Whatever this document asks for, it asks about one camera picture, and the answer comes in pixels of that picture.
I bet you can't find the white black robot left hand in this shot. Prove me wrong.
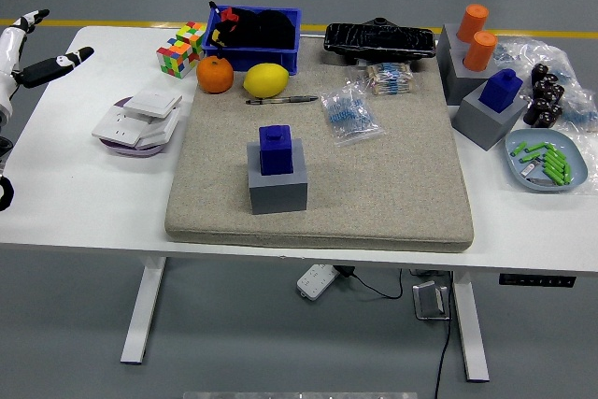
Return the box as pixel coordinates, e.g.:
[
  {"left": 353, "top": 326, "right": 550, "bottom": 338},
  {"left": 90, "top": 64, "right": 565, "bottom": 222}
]
[{"left": 0, "top": 8, "right": 95, "bottom": 115}]

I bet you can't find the blue seal stamp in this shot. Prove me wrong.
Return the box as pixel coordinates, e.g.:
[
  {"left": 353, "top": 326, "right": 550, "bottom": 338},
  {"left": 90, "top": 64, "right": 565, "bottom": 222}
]
[
  {"left": 477, "top": 68, "right": 523, "bottom": 114},
  {"left": 258, "top": 124, "right": 295, "bottom": 176}
]

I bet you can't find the grey square seal holder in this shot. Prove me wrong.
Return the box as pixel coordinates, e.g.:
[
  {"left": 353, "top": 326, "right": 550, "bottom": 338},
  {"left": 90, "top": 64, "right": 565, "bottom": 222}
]
[
  {"left": 246, "top": 140, "right": 309, "bottom": 216},
  {"left": 450, "top": 79, "right": 529, "bottom": 151}
]

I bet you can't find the purple round plate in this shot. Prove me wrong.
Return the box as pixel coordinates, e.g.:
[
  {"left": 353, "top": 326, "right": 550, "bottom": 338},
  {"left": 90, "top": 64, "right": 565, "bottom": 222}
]
[{"left": 100, "top": 96, "right": 181, "bottom": 158}]

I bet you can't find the colourful puzzle cube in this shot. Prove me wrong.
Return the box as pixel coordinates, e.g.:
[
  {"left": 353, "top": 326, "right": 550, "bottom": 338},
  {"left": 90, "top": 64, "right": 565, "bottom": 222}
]
[
  {"left": 156, "top": 39, "right": 201, "bottom": 78},
  {"left": 176, "top": 21, "right": 207, "bottom": 62}
]

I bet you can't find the orange fruit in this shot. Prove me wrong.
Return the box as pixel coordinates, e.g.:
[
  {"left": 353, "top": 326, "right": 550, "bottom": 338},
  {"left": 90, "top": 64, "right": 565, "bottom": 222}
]
[{"left": 195, "top": 55, "right": 235, "bottom": 94}]

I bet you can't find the blue plastic bin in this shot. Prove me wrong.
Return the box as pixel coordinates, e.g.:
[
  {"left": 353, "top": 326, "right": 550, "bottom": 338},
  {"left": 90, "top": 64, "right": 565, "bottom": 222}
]
[{"left": 201, "top": 6, "right": 303, "bottom": 76}]

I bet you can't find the yellow lemon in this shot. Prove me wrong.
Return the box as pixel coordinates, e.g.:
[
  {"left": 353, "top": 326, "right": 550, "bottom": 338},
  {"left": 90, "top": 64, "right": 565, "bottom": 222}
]
[{"left": 243, "top": 63, "right": 291, "bottom": 99}]

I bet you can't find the black grey pen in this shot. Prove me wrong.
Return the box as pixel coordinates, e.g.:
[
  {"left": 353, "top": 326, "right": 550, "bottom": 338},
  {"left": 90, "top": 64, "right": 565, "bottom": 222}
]
[{"left": 245, "top": 94, "right": 320, "bottom": 106}]

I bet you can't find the white table leg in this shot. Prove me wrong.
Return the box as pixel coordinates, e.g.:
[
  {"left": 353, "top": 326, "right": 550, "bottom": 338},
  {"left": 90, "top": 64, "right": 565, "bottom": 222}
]
[
  {"left": 120, "top": 256, "right": 167, "bottom": 365},
  {"left": 450, "top": 270, "right": 491, "bottom": 382}
]

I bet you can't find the clear bag of blue resistors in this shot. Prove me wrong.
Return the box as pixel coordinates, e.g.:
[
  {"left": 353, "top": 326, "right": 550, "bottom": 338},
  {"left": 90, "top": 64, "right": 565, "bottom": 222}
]
[{"left": 320, "top": 80, "right": 387, "bottom": 147}]

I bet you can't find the black rear-view mirror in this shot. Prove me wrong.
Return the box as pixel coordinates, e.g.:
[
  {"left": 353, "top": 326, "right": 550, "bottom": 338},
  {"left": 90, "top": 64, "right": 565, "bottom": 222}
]
[{"left": 323, "top": 17, "right": 437, "bottom": 66}]

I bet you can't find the taped resistor bundle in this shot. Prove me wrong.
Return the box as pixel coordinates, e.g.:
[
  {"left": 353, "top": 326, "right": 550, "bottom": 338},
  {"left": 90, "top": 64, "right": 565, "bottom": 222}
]
[{"left": 363, "top": 62, "right": 415, "bottom": 96}]

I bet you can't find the white power strip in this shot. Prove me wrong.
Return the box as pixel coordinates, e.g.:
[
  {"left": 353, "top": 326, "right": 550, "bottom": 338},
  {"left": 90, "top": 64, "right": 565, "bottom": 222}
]
[{"left": 296, "top": 263, "right": 341, "bottom": 301}]

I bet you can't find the grey-brown fabric mat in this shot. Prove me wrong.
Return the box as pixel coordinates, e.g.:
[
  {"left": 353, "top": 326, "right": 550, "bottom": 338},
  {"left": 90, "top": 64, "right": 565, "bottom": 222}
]
[{"left": 164, "top": 36, "right": 475, "bottom": 253}]

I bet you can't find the large grey block holder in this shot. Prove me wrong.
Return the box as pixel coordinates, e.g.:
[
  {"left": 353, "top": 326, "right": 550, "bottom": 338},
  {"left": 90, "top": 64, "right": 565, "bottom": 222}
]
[{"left": 435, "top": 22, "right": 499, "bottom": 106}]

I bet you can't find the orange cylinder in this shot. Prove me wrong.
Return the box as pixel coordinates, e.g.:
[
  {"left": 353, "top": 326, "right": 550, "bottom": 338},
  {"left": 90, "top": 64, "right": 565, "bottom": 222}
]
[
  {"left": 456, "top": 3, "right": 490, "bottom": 44},
  {"left": 463, "top": 30, "right": 499, "bottom": 73}
]

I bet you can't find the silver metal stand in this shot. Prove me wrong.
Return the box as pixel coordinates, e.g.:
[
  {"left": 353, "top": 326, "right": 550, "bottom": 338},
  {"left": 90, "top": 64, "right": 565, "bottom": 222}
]
[{"left": 411, "top": 279, "right": 450, "bottom": 321}]

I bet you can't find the clear plastic parts bag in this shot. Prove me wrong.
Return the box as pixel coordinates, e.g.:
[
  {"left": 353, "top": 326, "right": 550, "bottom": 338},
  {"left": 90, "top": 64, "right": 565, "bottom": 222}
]
[
  {"left": 492, "top": 36, "right": 574, "bottom": 82},
  {"left": 558, "top": 88, "right": 598, "bottom": 134}
]

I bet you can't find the blue-grey shallow dish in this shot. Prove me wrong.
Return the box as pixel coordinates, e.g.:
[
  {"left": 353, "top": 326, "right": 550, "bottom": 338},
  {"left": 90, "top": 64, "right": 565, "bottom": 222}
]
[{"left": 504, "top": 129, "right": 589, "bottom": 193}]

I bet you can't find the black table control panel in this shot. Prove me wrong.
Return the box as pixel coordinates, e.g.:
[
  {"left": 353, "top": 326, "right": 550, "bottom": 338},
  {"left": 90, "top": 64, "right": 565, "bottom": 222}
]
[{"left": 498, "top": 273, "right": 577, "bottom": 288}]

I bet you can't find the white wall socket plate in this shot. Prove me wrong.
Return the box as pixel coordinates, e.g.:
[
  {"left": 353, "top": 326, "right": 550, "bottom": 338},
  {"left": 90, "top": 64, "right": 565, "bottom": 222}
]
[{"left": 91, "top": 104, "right": 150, "bottom": 148}]

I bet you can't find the white wall switch plate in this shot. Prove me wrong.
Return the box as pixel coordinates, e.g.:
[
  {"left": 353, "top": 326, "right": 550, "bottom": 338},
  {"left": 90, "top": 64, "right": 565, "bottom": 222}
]
[{"left": 123, "top": 89, "right": 183, "bottom": 120}]

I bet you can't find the black plug with cable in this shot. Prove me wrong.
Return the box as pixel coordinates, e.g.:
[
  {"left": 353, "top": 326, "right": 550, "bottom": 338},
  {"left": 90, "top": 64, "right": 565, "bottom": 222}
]
[{"left": 335, "top": 265, "right": 404, "bottom": 301}]

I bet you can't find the black floor cable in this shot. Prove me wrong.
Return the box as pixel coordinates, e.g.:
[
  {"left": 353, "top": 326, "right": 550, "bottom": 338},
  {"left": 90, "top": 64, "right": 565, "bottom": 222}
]
[{"left": 432, "top": 272, "right": 454, "bottom": 399}]

